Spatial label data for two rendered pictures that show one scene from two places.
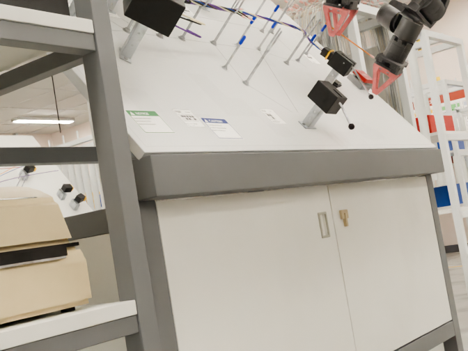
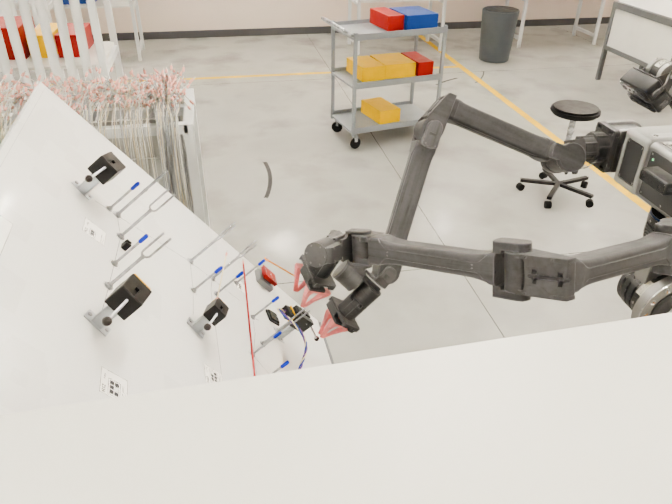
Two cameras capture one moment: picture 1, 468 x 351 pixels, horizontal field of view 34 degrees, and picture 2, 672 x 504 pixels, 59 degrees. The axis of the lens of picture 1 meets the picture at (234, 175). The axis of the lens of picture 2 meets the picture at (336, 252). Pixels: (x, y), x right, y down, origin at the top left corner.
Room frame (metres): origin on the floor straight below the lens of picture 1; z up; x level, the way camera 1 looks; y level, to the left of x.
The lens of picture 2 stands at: (1.07, 0.52, 2.08)
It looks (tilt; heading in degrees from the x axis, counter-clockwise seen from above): 33 degrees down; 311
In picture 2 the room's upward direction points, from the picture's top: 1 degrees clockwise
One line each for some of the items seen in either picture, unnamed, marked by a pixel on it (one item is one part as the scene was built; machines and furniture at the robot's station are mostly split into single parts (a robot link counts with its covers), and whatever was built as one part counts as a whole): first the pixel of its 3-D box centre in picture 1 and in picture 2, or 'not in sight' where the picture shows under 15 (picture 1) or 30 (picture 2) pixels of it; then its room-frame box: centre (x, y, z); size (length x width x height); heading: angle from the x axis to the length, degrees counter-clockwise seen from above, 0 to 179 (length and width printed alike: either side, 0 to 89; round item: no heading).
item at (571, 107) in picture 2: not in sight; (569, 153); (2.45, -3.69, 0.34); 0.58 x 0.55 x 0.69; 82
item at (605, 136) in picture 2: not in sight; (592, 147); (1.54, -1.09, 1.45); 0.09 x 0.08 x 0.12; 142
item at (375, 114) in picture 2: not in sight; (379, 77); (4.23, -3.70, 0.54); 0.99 x 0.50 x 1.08; 64
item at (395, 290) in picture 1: (395, 260); not in sight; (1.85, -0.35, 0.60); 0.55 x 0.03 x 0.39; 144
